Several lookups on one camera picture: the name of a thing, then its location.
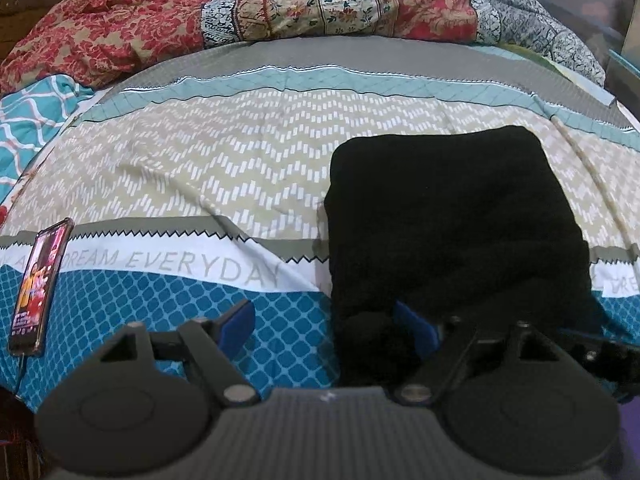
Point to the purple object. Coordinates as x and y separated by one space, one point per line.
631 430

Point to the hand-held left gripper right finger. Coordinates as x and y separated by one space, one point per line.
415 330

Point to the teal white lattice pillow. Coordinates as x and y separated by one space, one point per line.
30 115

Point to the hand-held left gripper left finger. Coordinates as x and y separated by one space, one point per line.
237 327

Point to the smartphone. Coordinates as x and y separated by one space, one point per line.
37 285

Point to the floral patchwork quilt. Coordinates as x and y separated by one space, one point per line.
325 0

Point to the dark brown object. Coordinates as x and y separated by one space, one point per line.
25 0

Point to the clear plastic storage box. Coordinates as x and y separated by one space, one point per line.
590 10

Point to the black pants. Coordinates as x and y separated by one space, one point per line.
450 220

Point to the patterned bedsheet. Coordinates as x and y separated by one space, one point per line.
200 160

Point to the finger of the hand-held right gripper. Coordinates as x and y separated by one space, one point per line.
580 336

